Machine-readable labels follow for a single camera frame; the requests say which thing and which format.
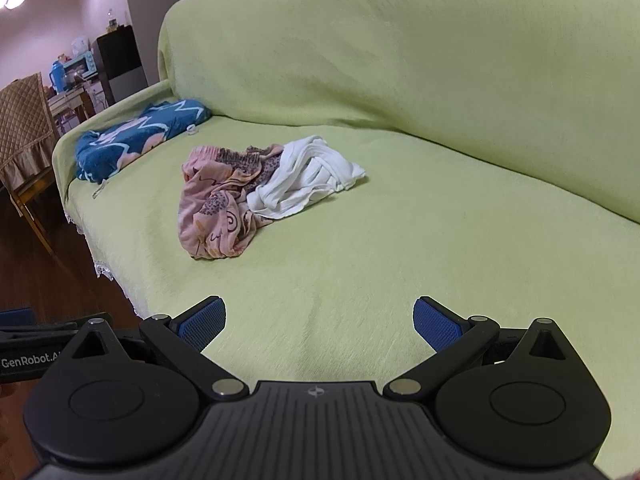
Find pink patterned shorts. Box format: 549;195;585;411
178;144;283;260

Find blue patterned pillow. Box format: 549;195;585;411
75;99;212;184

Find white crumpled garment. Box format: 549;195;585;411
246;136;367;220

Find quilted brown chair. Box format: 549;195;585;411
1;73;58;256

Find green sofa cover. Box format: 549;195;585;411
53;0;639;476

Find black refrigerator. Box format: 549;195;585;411
92;25;148;106

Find blue thermos jug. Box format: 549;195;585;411
49;61;66;93

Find teal toaster oven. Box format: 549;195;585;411
63;51;98;80

